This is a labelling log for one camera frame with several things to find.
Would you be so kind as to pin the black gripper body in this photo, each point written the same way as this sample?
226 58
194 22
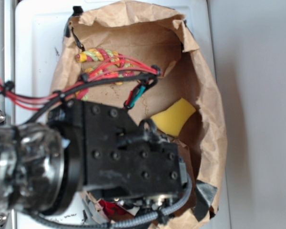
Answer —
159 208

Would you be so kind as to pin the red paper ball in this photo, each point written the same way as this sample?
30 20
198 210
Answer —
112 209

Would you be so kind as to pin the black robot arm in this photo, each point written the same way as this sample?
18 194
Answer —
89 147

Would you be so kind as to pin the yellow sponge piece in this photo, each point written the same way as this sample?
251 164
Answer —
172 120

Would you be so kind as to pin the brown paper bag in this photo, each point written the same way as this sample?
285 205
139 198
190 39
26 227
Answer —
156 32

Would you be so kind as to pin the white plastic tray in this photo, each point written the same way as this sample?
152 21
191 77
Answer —
39 32

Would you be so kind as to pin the twisted multicolour rope toy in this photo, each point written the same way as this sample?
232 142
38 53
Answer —
106 58

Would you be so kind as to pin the aluminium frame rail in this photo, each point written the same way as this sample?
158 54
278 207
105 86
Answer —
7 73

